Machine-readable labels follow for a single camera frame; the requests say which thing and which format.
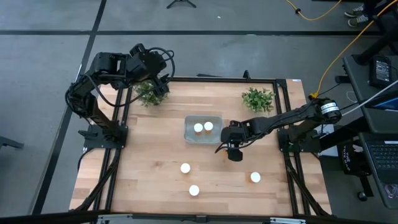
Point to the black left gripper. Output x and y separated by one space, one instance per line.
152 67

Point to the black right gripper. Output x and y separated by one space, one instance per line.
234 154

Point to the white ball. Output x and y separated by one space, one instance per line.
255 177
185 168

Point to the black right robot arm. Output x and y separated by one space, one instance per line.
280 119

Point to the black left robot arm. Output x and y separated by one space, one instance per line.
93 109

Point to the grey plastic basket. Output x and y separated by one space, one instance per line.
192 138

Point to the bushy small-leaf potted plant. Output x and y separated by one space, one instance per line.
147 96

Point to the broad-leaf plant white pot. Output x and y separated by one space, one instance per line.
257 100

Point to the black tripod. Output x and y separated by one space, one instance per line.
181 1

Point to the black bag white lettering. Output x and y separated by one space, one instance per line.
348 161

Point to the black caster wheel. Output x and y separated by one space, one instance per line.
362 196

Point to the dark grey side desk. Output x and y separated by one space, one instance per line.
357 81

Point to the dark grey laptop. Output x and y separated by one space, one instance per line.
384 158

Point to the black chair leg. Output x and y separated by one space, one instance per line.
9 143

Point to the black power adapter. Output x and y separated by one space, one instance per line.
382 71

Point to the black crossbeam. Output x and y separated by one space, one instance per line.
46 217

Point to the black desk base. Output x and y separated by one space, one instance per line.
377 45

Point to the person's shoe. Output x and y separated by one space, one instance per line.
354 12
358 20

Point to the person's leg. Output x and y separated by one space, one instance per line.
371 5

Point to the black metal table frame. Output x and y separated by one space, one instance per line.
217 79

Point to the silver metal bracket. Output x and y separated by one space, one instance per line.
287 221
115 219

